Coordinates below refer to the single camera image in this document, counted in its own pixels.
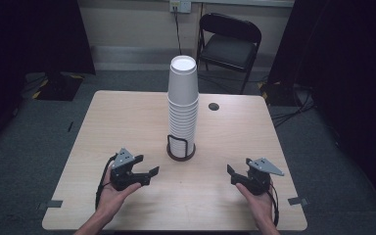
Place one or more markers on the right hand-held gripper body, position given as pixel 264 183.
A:
pixel 257 178

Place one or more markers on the black round table grommet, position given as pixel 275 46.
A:
pixel 213 106

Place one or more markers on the black stand base yellow tape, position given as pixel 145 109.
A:
pixel 58 86
pixel 280 94

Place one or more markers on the black folding chair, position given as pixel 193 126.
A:
pixel 230 49

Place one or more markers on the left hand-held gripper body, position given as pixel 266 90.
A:
pixel 123 159

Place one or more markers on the person's right hand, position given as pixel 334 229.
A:
pixel 258 205

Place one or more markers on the person's left hand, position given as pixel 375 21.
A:
pixel 111 197

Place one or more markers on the stack of white paper cups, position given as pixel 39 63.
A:
pixel 182 98

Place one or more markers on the white wall socket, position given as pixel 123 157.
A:
pixel 180 6

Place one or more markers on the dark curtain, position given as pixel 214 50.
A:
pixel 346 65
pixel 29 49

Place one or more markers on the grey tape strip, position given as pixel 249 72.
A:
pixel 50 204
pixel 297 201

